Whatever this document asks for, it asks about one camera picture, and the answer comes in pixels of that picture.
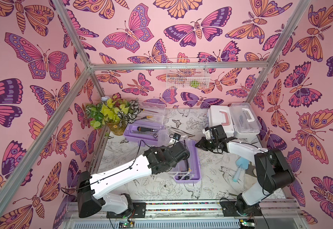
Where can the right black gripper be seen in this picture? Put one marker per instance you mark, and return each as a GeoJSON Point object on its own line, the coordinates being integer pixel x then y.
{"type": "Point", "coordinates": [210, 140]}

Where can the blue white toolbox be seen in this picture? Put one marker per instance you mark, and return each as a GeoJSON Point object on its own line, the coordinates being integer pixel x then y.
{"type": "Point", "coordinates": [220, 115]}

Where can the purple toolbox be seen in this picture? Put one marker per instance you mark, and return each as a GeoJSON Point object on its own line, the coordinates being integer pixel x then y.
{"type": "Point", "coordinates": [147, 108]}
{"type": "Point", "coordinates": [188, 171]}

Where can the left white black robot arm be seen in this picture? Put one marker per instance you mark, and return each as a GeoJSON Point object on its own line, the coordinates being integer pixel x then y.
{"type": "Point", "coordinates": [95, 191]}

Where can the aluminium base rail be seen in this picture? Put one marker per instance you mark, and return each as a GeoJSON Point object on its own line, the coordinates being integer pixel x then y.
{"type": "Point", "coordinates": [194, 214]}

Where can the silver adjustable wrench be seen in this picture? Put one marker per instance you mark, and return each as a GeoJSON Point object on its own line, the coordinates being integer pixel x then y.
{"type": "Point", "coordinates": [147, 133]}

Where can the black orange ringed screwdriver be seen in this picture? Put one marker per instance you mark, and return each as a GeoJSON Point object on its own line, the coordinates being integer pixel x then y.
{"type": "Point", "coordinates": [146, 129]}

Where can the potted green plant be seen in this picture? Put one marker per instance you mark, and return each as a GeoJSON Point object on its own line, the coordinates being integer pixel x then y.
{"type": "Point", "coordinates": [114, 113]}

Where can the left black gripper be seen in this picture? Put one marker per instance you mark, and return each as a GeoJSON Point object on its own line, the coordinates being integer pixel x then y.
{"type": "Point", "coordinates": [162, 150]}

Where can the white clear-lid toolbox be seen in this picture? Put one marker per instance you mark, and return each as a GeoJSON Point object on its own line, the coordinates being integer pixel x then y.
{"type": "Point", "coordinates": [245, 121]}

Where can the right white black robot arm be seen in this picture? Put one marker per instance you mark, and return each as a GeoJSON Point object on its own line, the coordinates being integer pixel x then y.
{"type": "Point", "coordinates": [272, 170]}

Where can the white wire basket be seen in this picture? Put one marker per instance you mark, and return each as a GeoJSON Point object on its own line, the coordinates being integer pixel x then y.
{"type": "Point", "coordinates": [187, 75]}

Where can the yellow handled brush tool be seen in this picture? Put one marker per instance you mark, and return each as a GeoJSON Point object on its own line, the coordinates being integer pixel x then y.
{"type": "Point", "coordinates": [145, 118]}

